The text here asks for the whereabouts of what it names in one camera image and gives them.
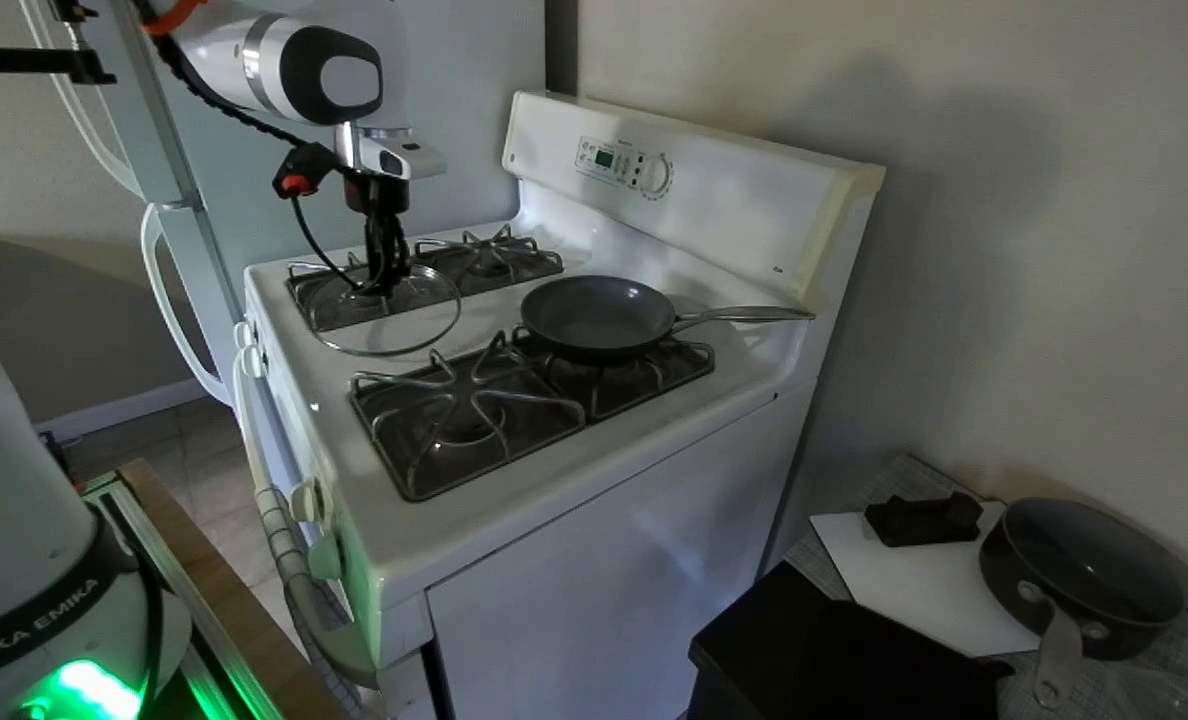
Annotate black mounting bar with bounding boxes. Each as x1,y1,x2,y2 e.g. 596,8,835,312
0,39,121,89

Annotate small black flat object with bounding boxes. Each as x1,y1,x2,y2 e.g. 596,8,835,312
863,488,989,553

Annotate black plastic bin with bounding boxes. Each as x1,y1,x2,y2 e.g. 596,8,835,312
684,558,1017,720

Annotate wrist stereo camera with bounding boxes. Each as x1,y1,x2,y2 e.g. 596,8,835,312
332,119,445,183

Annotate stove control panel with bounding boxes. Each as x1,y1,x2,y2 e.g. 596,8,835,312
571,138,679,201

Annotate white refrigerator door handle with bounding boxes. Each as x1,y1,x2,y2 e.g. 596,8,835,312
137,197,243,404

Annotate round glass pan lid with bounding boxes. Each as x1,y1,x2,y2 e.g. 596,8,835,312
311,262,463,360

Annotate white gas stove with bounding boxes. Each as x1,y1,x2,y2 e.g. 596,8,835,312
230,89,889,720

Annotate wooden plank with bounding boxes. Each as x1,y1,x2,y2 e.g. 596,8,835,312
116,457,354,720

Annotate red black cable connector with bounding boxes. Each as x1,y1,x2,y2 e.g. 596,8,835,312
270,140,345,204

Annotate black double burner grate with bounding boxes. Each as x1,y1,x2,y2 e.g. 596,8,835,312
350,325,722,508
283,223,570,338

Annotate white oven door handle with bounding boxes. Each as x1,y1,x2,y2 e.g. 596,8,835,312
230,325,384,693

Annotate orange cable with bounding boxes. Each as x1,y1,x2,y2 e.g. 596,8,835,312
132,0,212,39

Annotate white flat board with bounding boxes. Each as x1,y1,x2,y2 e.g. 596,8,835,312
810,501,1044,662

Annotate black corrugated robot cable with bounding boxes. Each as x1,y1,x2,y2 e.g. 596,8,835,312
145,18,398,299

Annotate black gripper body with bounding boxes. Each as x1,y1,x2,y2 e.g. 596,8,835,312
345,168,411,246

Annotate white stove dial knob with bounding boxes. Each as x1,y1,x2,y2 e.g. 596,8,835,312
642,147,675,201

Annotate patterned round bowl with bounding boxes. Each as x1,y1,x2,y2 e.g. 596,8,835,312
976,496,1188,666

